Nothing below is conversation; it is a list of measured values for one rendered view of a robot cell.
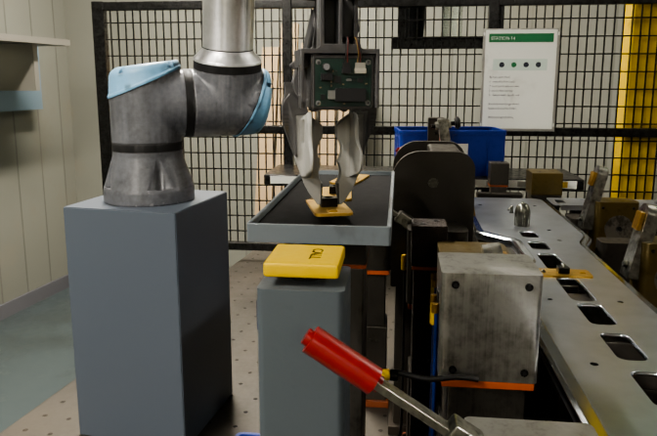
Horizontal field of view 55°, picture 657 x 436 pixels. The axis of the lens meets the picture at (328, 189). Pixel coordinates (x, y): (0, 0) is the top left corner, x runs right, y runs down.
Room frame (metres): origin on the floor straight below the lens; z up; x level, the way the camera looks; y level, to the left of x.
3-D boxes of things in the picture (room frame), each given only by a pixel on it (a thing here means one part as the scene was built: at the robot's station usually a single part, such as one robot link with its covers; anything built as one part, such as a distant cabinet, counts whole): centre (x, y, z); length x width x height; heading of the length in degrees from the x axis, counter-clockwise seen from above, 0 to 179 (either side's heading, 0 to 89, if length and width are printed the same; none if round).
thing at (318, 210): (0.63, 0.00, 1.18); 0.08 x 0.04 x 0.01; 8
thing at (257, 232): (0.76, -0.01, 1.16); 0.37 x 0.14 x 0.02; 174
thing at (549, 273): (0.95, -0.37, 1.01); 0.08 x 0.04 x 0.01; 84
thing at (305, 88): (0.60, 0.00, 1.33); 0.09 x 0.08 x 0.12; 8
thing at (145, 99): (1.07, 0.30, 1.27); 0.13 x 0.12 x 0.14; 110
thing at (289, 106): (0.63, 0.02, 1.27); 0.05 x 0.02 x 0.09; 98
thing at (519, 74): (1.95, -0.58, 1.30); 0.23 x 0.02 x 0.31; 84
